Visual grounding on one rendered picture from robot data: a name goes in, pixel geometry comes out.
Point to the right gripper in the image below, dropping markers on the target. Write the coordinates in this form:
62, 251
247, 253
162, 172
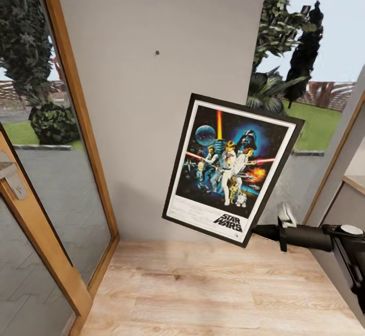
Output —
300, 235

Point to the fixed window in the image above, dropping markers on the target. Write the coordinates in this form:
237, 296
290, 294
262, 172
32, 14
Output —
309, 63

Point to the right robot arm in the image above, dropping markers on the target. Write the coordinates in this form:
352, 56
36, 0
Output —
347, 244

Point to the door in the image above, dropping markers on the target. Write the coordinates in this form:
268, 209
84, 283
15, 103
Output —
58, 231

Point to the poster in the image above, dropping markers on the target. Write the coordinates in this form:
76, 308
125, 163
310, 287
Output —
228, 161

